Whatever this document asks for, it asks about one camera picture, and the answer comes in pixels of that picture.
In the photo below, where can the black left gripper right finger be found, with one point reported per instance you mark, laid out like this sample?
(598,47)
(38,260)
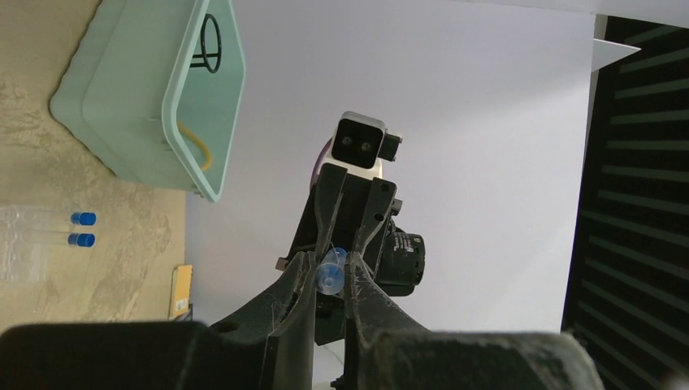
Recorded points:
(387,349)

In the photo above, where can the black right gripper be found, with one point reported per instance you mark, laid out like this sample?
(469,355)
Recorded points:
(356,215)

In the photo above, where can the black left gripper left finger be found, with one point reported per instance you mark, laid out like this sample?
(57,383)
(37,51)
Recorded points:
(266,344)

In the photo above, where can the blue-capped test tube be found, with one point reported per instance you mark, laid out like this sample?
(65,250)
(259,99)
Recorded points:
(330,273)
(64,219)

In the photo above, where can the amber rubber tubing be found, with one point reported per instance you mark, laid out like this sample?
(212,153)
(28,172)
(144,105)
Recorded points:
(198,142)

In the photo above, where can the clear test tube rack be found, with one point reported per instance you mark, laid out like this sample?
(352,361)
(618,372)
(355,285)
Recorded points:
(23,262)

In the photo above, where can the blue-capped test tube angled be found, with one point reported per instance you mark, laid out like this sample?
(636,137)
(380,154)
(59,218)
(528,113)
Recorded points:
(83,240)

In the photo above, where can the yellow spiral notebook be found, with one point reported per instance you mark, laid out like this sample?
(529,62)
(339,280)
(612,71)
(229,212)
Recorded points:
(181,283)

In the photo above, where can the mint green plastic bin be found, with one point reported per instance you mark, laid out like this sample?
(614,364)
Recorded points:
(142,67)

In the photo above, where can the dark slatted window blind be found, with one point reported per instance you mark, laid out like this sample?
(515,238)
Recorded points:
(627,294)

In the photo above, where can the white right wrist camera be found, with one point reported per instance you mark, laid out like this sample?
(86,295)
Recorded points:
(360,144)

